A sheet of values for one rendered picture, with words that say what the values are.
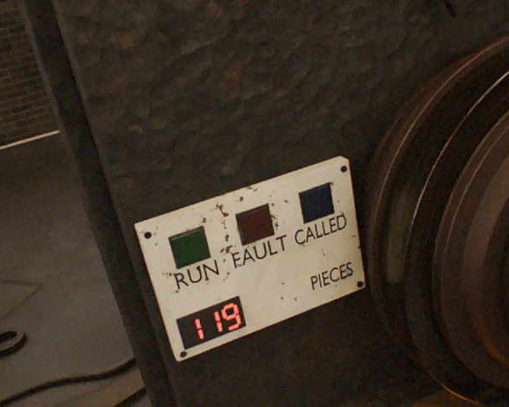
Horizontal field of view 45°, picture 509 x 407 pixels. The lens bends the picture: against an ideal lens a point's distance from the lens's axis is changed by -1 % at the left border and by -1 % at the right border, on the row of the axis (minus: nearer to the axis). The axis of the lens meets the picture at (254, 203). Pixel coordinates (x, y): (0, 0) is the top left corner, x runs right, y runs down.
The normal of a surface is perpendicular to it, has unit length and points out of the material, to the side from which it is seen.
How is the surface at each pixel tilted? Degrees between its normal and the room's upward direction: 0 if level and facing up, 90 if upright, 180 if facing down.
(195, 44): 90
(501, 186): 54
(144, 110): 90
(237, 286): 90
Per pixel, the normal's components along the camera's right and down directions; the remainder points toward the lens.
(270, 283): 0.36, 0.32
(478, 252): -0.67, 0.15
